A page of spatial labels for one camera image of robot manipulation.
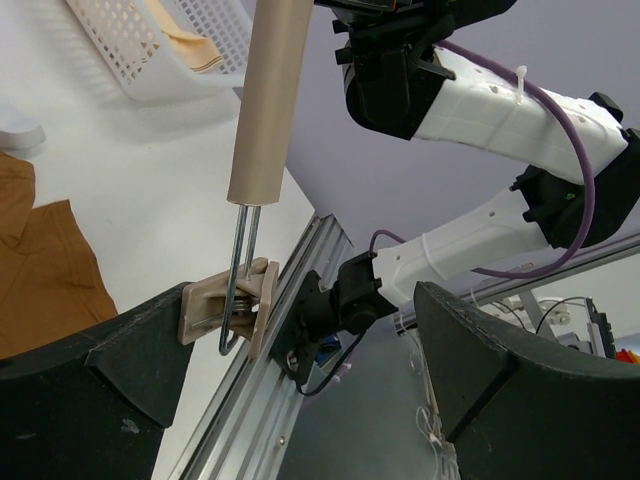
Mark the cream underwear in basket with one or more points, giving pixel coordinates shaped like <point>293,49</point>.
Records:
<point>199,53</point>

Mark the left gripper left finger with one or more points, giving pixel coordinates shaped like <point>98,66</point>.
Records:
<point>95,404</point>

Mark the white plastic basket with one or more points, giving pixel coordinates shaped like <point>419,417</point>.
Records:
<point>140,57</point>

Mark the white clothes rack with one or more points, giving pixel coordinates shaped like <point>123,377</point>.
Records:
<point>19,131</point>

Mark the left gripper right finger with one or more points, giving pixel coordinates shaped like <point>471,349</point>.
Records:
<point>518,406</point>

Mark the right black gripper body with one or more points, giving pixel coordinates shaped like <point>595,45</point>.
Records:
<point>391,72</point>

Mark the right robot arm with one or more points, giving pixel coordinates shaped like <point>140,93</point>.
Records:
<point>370,181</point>

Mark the beige clip hanger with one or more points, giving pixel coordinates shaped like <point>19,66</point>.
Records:
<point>237,303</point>

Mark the brown cotton underwear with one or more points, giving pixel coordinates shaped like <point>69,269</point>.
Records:
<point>51,285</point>

